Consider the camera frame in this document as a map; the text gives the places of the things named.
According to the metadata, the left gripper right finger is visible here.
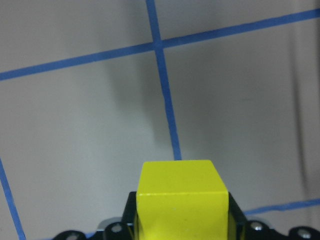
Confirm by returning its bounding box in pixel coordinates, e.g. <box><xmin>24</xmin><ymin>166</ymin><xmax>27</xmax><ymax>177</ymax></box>
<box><xmin>227</xmin><ymin>193</ymin><xmax>320</xmax><ymax>240</ymax></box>

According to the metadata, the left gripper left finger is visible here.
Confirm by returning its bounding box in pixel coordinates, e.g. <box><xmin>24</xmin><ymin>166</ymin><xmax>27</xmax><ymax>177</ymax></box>
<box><xmin>52</xmin><ymin>191</ymin><xmax>137</xmax><ymax>240</ymax></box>

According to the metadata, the yellow cube block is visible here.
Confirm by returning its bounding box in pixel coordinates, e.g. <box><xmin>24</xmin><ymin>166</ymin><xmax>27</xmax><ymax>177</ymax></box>
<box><xmin>136</xmin><ymin>160</ymin><xmax>229</xmax><ymax>240</ymax></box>

